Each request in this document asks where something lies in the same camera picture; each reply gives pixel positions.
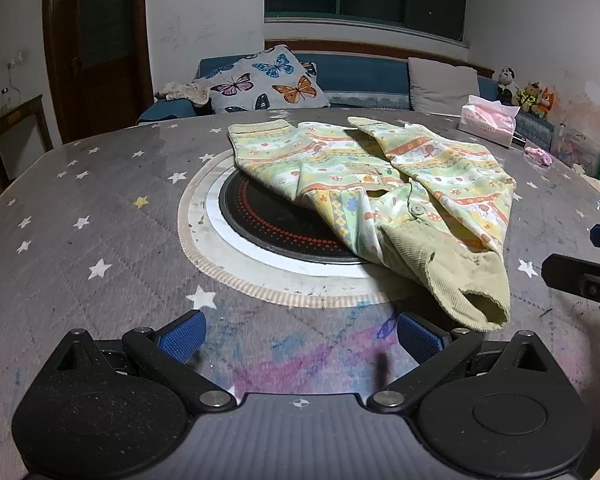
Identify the panda plush toy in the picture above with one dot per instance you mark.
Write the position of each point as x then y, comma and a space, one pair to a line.
506, 85

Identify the wooden side table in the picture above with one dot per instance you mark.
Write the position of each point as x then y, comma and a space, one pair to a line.
10, 125

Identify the white wall socket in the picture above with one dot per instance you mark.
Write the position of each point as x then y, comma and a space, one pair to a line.
16, 60

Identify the orange fox plush toy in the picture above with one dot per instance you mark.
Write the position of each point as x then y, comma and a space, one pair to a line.
546, 102

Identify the plain grey pillow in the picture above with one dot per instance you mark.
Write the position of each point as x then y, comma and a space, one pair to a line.
442, 85

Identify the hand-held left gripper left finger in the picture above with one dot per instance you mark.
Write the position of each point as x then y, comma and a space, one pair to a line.
182, 340

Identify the butterfly print pillow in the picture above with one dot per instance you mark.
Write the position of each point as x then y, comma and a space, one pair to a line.
265, 82

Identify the pink tissue pack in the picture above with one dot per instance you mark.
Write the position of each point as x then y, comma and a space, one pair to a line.
485, 122

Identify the crumpled beige cloth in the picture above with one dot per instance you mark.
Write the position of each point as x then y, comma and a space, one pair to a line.
185, 92

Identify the grey star tablecloth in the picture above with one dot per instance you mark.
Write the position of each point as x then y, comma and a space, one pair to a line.
105, 200

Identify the yellow plush toy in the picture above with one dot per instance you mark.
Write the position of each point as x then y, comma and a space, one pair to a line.
528, 97

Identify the clear plastic storage box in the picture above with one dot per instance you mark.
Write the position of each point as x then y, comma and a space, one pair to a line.
577, 147

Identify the brown wooden door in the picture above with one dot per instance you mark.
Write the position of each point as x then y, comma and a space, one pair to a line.
105, 50

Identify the round black induction cooktop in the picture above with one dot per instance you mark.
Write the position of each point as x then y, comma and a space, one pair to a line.
280, 230

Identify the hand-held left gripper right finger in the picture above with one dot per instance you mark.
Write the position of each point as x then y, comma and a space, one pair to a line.
417, 337

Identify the small pink toy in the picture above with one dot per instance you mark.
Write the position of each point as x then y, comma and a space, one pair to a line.
537, 155

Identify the blue sofa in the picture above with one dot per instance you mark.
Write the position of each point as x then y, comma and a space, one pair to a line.
365, 77

